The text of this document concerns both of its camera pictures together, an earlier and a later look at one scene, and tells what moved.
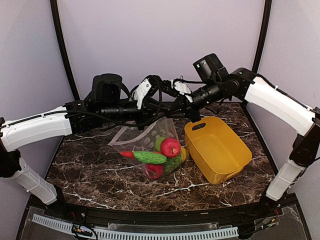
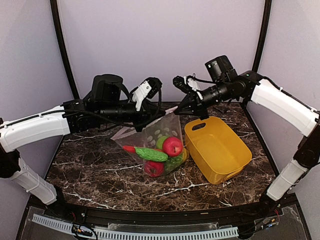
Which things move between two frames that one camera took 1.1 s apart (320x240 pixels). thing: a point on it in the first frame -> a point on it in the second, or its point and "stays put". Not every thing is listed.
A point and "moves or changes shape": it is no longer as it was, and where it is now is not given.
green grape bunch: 171,163 stays put
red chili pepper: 128,154 -> 129,148
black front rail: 162,218 stays put
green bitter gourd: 150,157 moves or changes shape
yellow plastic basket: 216,149 stays put
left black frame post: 62,49 stays put
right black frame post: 265,35 stays put
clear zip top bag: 155,146 moves or changes shape
